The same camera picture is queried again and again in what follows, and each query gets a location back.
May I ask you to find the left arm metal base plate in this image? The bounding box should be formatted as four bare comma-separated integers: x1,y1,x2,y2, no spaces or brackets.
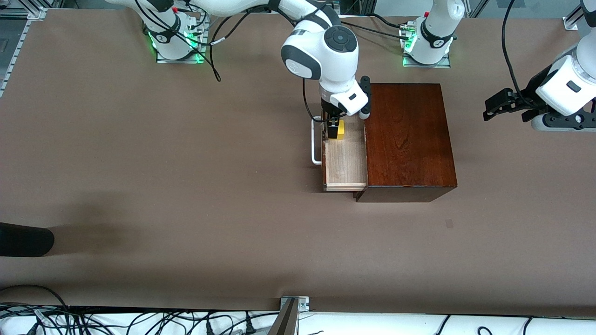
403,54,451,69

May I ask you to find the brown table cover sheet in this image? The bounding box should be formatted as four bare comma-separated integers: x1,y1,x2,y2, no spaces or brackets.
0,9,596,318

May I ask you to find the aluminium frame corner bracket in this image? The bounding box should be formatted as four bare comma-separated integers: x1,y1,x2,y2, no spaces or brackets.
562,4,588,31

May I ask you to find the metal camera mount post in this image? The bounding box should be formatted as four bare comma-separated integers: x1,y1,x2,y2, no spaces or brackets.
268,296,310,335

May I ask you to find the light wood drawer white handle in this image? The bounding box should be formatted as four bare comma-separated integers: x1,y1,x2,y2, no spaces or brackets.
311,114,369,193

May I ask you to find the black right base cable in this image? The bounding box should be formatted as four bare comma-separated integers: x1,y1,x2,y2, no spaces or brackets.
179,0,222,47

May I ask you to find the dark brown wooden cabinet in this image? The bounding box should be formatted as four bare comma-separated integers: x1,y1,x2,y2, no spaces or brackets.
355,83,458,203

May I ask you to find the black left base cable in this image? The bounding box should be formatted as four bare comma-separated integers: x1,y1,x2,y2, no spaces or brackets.
338,13,415,40

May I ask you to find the black base cable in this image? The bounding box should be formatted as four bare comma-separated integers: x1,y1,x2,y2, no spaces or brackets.
338,13,415,40
179,0,222,47

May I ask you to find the black cylinder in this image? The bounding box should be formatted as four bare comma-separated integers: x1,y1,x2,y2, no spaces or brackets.
0,222,55,257

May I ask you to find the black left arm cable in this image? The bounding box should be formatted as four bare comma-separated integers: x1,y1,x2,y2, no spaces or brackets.
501,0,541,110

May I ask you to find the black cable tangle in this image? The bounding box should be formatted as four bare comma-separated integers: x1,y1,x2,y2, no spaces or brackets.
0,305,280,335

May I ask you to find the black looping cable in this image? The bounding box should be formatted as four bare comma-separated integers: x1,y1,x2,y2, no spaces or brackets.
0,285,70,322

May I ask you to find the white board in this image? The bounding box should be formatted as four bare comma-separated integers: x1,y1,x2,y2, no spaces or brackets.
0,307,596,335

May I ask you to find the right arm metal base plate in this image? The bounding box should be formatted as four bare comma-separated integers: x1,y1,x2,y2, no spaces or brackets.
156,14,208,64

